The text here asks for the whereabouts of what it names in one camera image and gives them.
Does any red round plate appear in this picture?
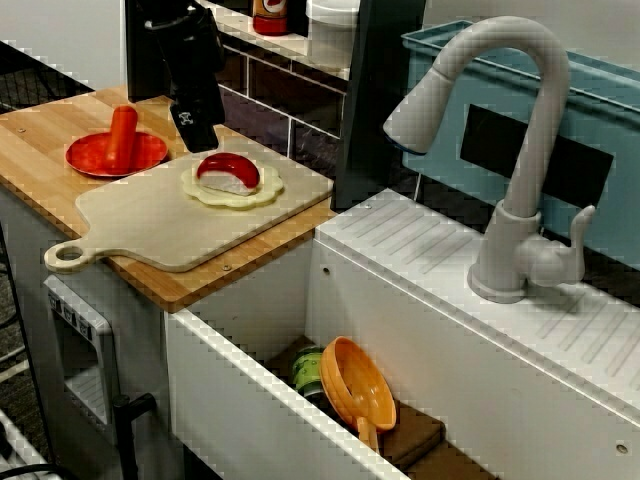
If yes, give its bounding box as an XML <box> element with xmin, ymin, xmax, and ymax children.
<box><xmin>64</xmin><ymin>130</ymin><xmax>170</xmax><ymax>177</ymax></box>

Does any red and white toy sushi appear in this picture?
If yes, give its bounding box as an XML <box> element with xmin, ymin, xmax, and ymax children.
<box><xmin>195</xmin><ymin>152</ymin><xmax>261</xmax><ymax>195</ymax></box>

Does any white metal frame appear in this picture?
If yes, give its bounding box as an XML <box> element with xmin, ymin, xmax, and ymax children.
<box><xmin>0</xmin><ymin>407</ymin><xmax>49</xmax><ymax>480</ymax></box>

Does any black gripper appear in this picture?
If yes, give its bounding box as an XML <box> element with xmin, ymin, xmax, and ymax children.
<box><xmin>148</xmin><ymin>9</ymin><xmax>227</xmax><ymax>152</ymax></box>

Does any white cup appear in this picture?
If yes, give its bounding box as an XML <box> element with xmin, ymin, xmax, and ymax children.
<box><xmin>304</xmin><ymin>0</ymin><xmax>361</xmax><ymax>71</ymax></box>

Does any grey toy dishwasher panel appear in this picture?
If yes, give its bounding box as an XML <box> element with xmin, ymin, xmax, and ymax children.
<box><xmin>43</xmin><ymin>273</ymin><xmax>121</xmax><ymax>426</ymax></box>

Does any black cabinet handle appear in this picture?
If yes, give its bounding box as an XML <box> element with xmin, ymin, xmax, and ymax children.
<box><xmin>110</xmin><ymin>392</ymin><xmax>159</xmax><ymax>480</ymax></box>

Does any red condiment bottle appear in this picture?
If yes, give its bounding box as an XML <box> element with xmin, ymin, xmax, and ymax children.
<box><xmin>251</xmin><ymin>0</ymin><xmax>291</xmax><ymax>36</ymax></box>

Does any cream flower-shaped plate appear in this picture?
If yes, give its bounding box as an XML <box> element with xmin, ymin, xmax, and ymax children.
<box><xmin>180</xmin><ymin>158</ymin><xmax>287</xmax><ymax>211</ymax></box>

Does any white shelf ledge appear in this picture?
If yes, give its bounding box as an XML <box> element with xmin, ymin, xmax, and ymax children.
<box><xmin>199</xmin><ymin>0</ymin><xmax>351</xmax><ymax>81</ymax></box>

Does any black cable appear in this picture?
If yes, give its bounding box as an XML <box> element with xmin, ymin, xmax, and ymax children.
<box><xmin>0</xmin><ymin>462</ymin><xmax>69</xmax><ymax>480</ymax></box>

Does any grey toy faucet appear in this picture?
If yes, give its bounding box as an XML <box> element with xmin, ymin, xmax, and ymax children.
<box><xmin>382</xmin><ymin>15</ymin><xmax>599</xmax><ymax>305</ymax></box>

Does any beige cutting board with handle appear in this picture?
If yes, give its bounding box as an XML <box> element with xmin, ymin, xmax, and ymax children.
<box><xmin>43</xmin><ymin>137</ymin><xmax>335</xmax><ymax>275</ymax></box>

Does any red toy sausage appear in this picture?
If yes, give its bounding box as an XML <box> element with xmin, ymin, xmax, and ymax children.
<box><xmin>103</xmin><ymin>104</ymin><xmax>140</xmax><ymax>170</ymax></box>

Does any orange toy strainer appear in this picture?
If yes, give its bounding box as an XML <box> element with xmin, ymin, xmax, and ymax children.
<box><xmin>318</xmin><ymin>335</ymin><xmax>399</xmax><ymax>451</ymax></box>

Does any white toy sink unit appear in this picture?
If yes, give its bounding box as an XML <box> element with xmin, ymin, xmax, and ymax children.
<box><xmin>162</xmin><ymin>187</ymin><xmax>640</xmax><ymax>480</ymax></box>

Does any green toy can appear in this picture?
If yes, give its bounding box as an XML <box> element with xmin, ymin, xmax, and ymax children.
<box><xmin>291</xmin><ymin>347</ymin><xmax>326</xmax><ymax>399</ymax></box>

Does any dark tile backsplash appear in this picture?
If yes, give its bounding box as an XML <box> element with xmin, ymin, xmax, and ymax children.
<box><xmin>214</xmin><ymin>29</ymin><xmax>351</xmax><ymax>181</ymax></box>

